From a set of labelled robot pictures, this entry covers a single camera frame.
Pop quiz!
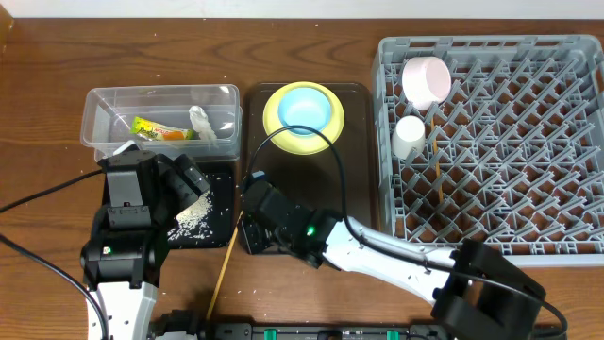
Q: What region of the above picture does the rice pile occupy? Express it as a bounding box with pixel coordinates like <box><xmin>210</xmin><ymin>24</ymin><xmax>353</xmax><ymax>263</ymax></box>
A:
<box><xmin>168</xmin><ymin>188</ymin><xmax>214</xmax><ymax>246</ymax></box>

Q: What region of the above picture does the yellow green snack wrapper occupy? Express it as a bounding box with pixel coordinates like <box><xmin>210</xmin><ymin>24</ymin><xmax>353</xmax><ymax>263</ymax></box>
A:
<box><xmin>130</xmin><ymin>117</ymin><xmax>193</xmax><ymax>141</ymax></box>

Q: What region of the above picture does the yellow plate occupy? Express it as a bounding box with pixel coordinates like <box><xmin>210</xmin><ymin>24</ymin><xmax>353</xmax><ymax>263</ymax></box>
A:
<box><xmin>262</xmin><ymin>81</ymin><xmax>345</xmax><ymax>156</ymax></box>

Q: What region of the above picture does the white tissue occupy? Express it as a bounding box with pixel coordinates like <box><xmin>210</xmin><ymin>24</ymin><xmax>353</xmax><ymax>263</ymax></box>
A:
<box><xmin>189</xmin><ymin>106</ymin><xmax>217</xmax><ymax>145</ymax></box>

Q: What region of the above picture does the pale green cup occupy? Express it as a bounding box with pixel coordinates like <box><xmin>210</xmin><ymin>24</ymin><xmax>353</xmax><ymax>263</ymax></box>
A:
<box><xmin>391</xmin><ymin>115</ymin><xmax>425</xmax><ymax>160</ymax></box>

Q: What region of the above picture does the white bowl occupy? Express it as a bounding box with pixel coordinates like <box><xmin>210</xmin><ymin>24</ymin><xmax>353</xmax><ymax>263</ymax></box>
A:
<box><xmin>401</xmin><ymin>57</ymin><xmax>452</xmax><ymax>111</ymax></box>

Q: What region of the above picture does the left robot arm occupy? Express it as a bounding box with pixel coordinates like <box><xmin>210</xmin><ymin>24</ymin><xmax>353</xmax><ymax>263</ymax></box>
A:
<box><xmin>80</xmin><ymin>150</ymin><xmax>210</xmax><ymax>339</ymax></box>

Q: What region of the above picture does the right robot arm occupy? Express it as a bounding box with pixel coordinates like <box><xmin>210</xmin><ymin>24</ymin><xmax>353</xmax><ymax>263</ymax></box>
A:
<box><xmin>242</xmin><ymin>179</ymin><xmax>546</xmax><ymax>339</ymax></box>

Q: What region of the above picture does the grey dishwasher rack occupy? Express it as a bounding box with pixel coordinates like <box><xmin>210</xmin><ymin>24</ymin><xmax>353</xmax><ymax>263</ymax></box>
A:
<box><xmin>372</xmin><ymin>35</ymin><xmax>603</xmax><ymax>267</ymax></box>

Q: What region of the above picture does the black plastic tray bin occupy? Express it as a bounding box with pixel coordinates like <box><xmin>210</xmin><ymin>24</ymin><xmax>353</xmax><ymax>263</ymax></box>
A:
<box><xmin>96</xmin><ymin>160</ymin><xmax>235</xmax><ymax>250</ymax></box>

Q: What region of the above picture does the clear plastic bin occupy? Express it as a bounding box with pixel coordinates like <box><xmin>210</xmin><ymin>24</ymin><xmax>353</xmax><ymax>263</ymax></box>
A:
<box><xmin>80</xmin><ymin>84</ymin><xmax>242</xmax><ymax>162</ymax></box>

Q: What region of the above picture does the light blue saucer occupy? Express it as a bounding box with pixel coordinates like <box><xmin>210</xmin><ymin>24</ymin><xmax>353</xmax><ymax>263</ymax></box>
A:
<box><xmin>277</xmin><ymin>87</ymin><xmax>332</xmax><ymax>131</ymax></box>

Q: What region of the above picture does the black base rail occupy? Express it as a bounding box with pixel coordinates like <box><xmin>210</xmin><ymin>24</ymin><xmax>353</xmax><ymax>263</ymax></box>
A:
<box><xmin>147</xmin><ymin>310</ymin><xmax>453</xmax><ymax>340</ymax></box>

